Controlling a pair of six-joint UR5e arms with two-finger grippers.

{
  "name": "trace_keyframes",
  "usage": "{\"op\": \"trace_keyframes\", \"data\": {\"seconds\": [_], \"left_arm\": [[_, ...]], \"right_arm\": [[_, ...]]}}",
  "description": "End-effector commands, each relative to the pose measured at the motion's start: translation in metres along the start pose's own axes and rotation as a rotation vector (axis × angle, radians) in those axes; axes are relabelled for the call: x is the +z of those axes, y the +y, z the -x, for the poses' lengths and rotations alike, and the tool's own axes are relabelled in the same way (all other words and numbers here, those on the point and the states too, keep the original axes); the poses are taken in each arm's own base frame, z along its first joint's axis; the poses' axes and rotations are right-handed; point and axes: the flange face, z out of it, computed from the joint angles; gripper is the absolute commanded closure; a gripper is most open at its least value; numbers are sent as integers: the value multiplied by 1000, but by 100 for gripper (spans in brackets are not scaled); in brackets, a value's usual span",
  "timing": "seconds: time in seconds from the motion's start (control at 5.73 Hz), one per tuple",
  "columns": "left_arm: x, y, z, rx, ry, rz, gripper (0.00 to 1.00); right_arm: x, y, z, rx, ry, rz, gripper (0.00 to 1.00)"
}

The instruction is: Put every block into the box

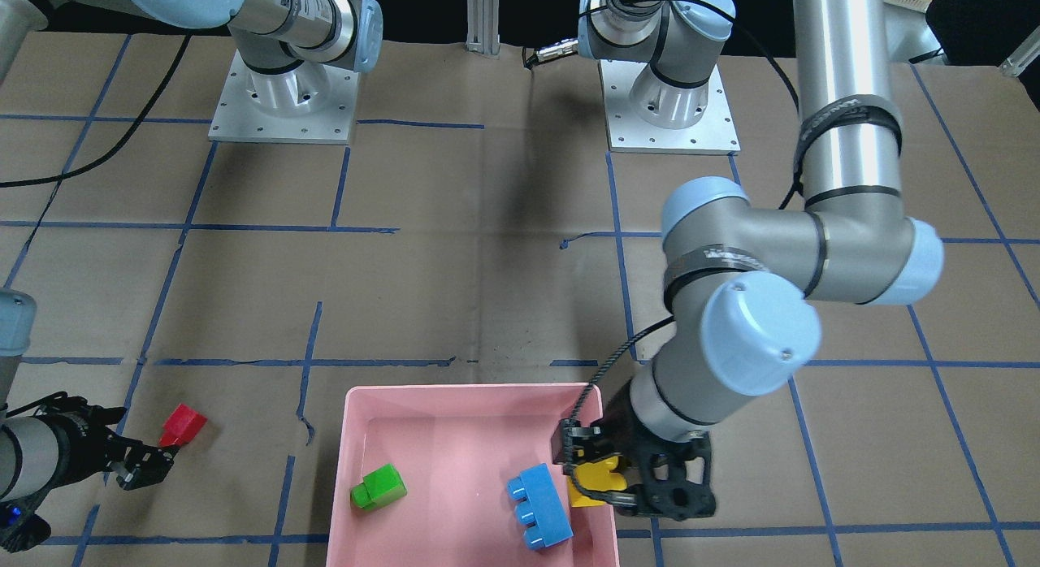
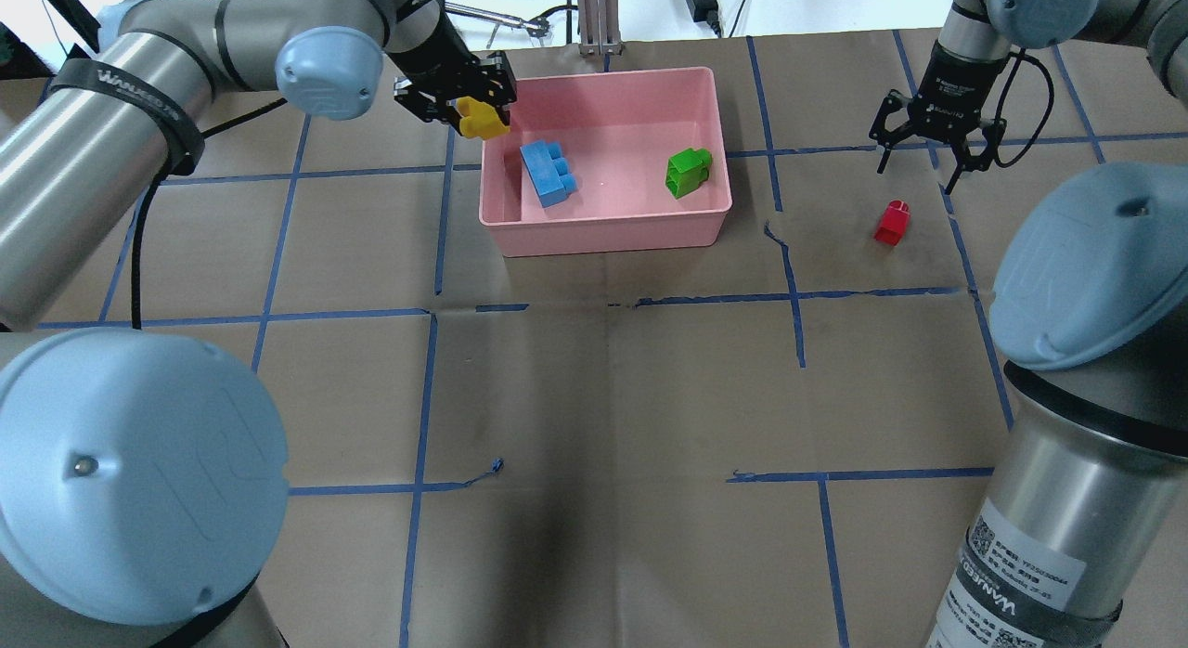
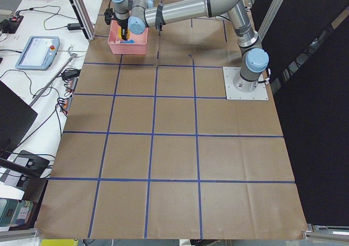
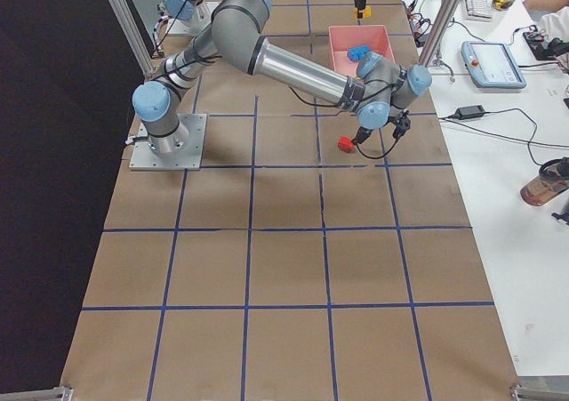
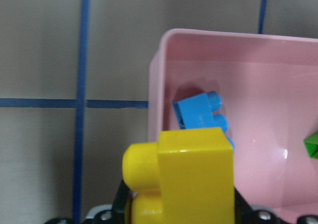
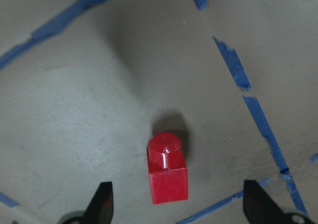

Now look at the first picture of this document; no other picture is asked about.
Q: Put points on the blue toy block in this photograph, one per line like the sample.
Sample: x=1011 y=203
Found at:
x=539 y=508

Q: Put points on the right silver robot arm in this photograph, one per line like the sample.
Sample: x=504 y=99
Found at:
x=274 y=36

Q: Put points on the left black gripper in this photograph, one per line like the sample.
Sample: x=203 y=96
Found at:
x=621 y=417

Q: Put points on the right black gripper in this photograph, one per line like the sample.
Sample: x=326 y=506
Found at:
x=79 y=447

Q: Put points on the aluminium frame post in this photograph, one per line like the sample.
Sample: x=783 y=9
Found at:
x=482 y=36

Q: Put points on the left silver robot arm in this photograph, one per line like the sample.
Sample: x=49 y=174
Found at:
x=740 y=282

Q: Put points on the red toy block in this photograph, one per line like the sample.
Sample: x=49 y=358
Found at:
x=181 y=427

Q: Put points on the yellow toy block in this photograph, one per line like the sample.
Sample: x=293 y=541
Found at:
x=598 y=476

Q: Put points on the pink plastic box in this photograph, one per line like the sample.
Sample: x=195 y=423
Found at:
x=455 y=446

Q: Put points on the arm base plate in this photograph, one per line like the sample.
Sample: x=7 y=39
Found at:
x=312 y=104
x=646 y=116

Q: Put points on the green toy block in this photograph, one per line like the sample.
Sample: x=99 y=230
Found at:
x=378 y=489

